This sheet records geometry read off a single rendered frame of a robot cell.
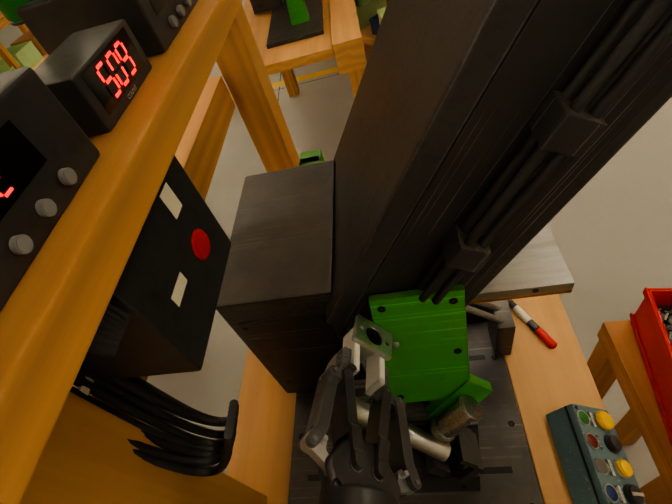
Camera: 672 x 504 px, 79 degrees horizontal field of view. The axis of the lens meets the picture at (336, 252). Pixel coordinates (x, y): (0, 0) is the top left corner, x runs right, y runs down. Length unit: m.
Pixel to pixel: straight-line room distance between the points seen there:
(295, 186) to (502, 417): 0.55
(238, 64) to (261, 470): 0.93
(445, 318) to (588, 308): 1.56
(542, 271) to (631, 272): 1.53
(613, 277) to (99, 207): 2.07
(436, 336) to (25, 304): 0.43
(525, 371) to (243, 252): 0.56
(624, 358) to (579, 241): 1.30
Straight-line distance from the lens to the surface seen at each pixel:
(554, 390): 0.87
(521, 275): 0.70
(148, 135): 0.39
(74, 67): 0.42
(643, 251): 2.32
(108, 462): 0.51
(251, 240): 0.68
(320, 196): 0.71
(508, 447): 0.82
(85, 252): 0.30
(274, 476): 0.89
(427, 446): 0.69
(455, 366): 0.60
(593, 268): 2.19
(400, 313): 0.52
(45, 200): 0.33
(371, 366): 0.53
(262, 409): 0.94
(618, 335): 1.07
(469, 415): 0.63
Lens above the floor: 1.69
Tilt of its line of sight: 48 degrees down
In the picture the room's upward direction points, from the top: 20 degrees counter-clockwise
